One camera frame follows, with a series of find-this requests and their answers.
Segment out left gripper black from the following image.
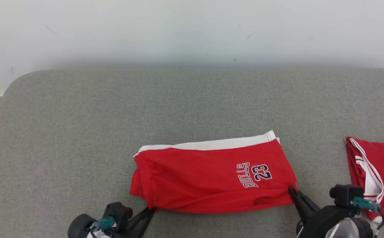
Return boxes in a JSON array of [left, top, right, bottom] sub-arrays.
[[111, 207, 156, 238]]

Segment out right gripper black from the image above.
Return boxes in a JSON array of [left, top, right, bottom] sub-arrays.
[[289, 186, 364, 238]]

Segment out red basketball shorts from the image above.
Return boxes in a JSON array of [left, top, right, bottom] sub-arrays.
[[129, 130, 298, 214]]

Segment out grey fabric sofa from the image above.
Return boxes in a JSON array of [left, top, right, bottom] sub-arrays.
[[0, 68, 384, 238]]

